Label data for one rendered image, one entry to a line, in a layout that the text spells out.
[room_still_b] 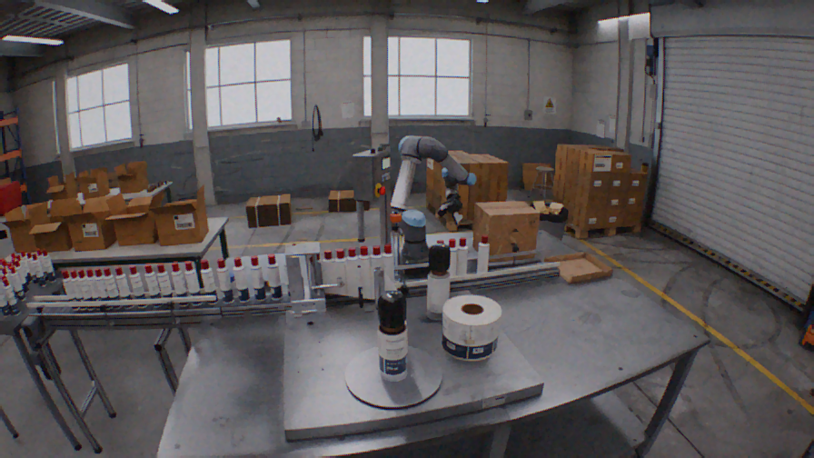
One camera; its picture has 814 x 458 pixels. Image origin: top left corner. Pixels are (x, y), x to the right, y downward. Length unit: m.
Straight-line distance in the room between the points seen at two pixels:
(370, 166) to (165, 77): 6.30
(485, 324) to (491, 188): 4.00
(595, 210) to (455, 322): 4.17
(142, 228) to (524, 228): 2.64
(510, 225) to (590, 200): 3.15
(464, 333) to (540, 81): 6.98
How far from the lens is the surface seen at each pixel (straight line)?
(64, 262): 3.42
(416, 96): 7.14
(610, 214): 5.48
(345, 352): 1.38
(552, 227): 4.06
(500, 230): 2.09
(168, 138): 7.56
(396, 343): 1.14
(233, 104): 7.21
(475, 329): 1.27
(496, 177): 5.18
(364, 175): 1.60
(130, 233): 3.21
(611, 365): 1.52
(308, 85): 6.90
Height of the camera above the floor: 1.71
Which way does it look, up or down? 19 degrees down
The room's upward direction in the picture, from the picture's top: straight up
